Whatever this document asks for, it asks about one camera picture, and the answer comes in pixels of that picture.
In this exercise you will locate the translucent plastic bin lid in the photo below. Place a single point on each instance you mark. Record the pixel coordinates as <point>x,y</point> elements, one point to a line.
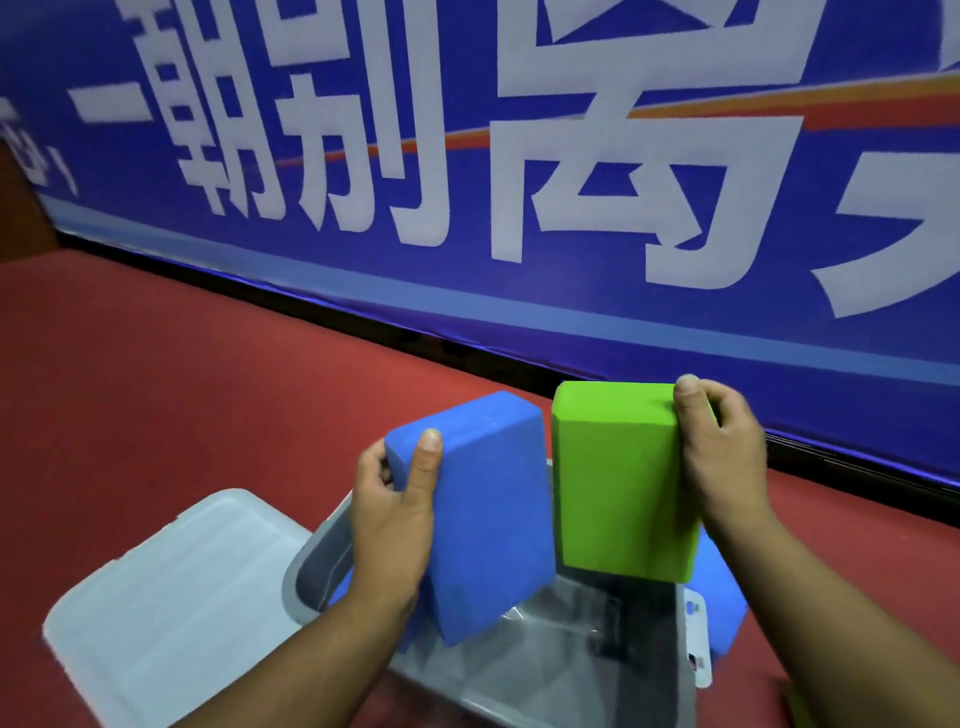
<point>172,600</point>

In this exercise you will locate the blue banner with white characters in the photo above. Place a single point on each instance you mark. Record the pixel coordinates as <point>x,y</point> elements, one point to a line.
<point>450,52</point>

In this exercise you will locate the person's right forearm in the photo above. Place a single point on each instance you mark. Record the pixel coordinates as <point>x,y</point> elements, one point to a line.
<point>832,637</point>

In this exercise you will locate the clear plastic storage bin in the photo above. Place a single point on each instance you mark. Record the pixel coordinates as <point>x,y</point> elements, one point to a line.
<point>540,664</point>

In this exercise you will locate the person's right hand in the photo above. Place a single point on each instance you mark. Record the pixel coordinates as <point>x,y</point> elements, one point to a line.
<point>731,472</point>

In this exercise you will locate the blue foam block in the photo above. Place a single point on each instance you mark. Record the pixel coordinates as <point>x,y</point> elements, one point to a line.
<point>721,600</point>
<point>495,525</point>

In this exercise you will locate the person's right thumb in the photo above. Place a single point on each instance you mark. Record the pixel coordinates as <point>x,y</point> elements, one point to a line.
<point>687,416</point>

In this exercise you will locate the brown wooden panel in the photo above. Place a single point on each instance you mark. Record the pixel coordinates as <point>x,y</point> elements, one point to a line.
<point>22,210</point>

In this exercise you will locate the person's left hand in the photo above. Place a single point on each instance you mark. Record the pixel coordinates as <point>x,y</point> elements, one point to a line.
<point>386,540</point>

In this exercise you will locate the person's left thumb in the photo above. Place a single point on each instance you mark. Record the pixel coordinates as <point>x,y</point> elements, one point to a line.
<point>424,469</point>

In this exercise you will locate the person's left forearm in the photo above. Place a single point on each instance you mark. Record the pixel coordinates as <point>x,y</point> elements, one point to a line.
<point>315,667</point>

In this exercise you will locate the green foam block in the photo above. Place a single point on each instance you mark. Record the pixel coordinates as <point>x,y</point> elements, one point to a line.
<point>799,711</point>
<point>622,487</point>

